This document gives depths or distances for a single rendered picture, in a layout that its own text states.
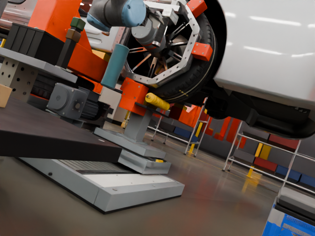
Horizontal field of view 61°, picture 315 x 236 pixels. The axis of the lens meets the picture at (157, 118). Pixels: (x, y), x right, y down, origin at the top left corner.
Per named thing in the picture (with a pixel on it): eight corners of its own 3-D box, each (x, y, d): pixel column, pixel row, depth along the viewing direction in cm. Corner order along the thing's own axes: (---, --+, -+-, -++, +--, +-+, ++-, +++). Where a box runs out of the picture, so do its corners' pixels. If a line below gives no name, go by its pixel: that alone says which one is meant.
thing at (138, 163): (167, 175, 182) (172, 161, 182) (142, 175, 150) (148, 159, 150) (111, 148, 204) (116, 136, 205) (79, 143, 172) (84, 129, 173)
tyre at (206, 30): (183, -3, 194) (117, 57, 210) (171, -24, 173) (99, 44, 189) (239, 60, 168) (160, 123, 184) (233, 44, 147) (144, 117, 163)
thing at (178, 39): (183, 83, 178) (198, 38, 179) (179, 79, 171) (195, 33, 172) (143, 74, 192) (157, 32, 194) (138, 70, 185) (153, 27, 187)
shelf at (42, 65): (75, 83, 112) (78, 76, 112) (43, 69, 97) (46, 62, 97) (14, 61, 131) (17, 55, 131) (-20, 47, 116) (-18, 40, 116)
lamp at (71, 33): (78, 43, 106) (82, 34, 106) (71, 39, 103) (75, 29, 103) (71, 41, 108) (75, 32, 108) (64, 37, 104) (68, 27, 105)
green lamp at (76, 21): (83, 32, 106) (86, 22, 106) (76, 27, 103) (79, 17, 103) (76, 30, 108) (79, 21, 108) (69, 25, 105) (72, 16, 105)
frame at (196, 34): (179, 96, 153) (213, 8, 155) (175, 92, 148) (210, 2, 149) (108, 74, 178) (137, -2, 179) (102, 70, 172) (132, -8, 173)
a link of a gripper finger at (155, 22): (159, 33, 124) (143, 23, 118) (164, 22, 124) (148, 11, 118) (163, 33, 121) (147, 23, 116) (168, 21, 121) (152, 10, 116)
